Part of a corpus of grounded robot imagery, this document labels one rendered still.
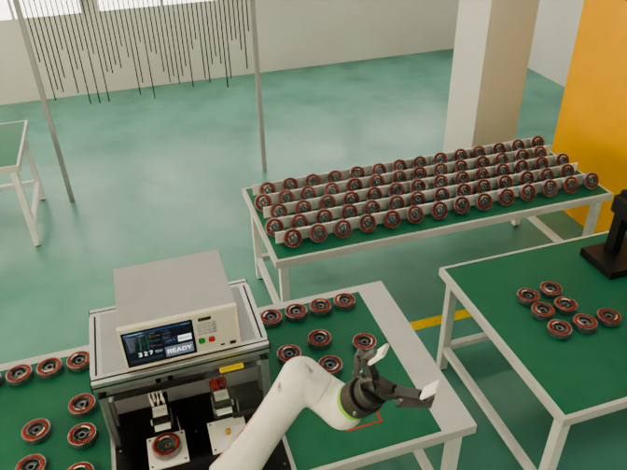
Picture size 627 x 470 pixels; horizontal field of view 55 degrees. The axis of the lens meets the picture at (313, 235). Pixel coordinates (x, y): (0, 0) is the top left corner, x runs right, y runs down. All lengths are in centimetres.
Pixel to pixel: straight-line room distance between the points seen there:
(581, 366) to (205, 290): 171
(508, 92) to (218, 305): 398
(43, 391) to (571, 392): 231
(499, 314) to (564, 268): 59
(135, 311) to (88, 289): 243
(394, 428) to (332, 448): 27
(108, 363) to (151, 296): 30
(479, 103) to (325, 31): 367
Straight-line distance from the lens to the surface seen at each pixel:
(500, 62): 557
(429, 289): 449
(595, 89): 519
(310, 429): 261
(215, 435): 259
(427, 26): 938
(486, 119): 572
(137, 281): 251
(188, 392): 274
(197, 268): 252
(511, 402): 383
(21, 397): 303
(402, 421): 265
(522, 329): 315
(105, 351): 255
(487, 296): 330
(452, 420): 269
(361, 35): 898
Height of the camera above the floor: 280
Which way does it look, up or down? 34 degrees down
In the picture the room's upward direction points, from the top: 1 degrees counter-clockwise
